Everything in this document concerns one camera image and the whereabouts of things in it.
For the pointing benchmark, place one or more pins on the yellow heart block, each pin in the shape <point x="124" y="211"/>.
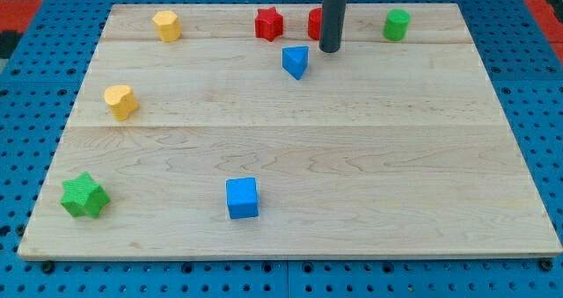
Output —
<point x="121" y="101"/>

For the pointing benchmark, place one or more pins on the yellow hexagon block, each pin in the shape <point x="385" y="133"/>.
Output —
<point x="167" y="26"/>

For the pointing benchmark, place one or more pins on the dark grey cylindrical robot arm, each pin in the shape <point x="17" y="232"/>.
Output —
<point x="332" y="22"/>

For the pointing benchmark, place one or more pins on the light wooden board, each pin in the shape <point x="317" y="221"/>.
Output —
<point x="383" y="150"/>

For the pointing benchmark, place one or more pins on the green cylinder block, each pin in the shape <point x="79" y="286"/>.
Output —
<point x="396" y="24"/>

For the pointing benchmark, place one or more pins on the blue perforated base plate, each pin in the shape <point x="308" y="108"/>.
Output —
<point x="41" y="81"/>

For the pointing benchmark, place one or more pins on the blue triangular prism block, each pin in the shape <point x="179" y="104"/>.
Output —
<point x="295" y="60"/>

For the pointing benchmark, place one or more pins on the green star block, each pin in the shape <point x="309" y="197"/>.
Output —
<point x="83" y="196"/>

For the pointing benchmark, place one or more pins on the red star block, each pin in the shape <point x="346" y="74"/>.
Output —
<point x="268" y="24"/>

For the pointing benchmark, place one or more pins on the blue cube block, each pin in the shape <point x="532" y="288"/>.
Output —
<point x="242" y="198"/>

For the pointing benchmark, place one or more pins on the red cylinder block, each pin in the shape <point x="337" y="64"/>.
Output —
<point x="314" y="23"/>

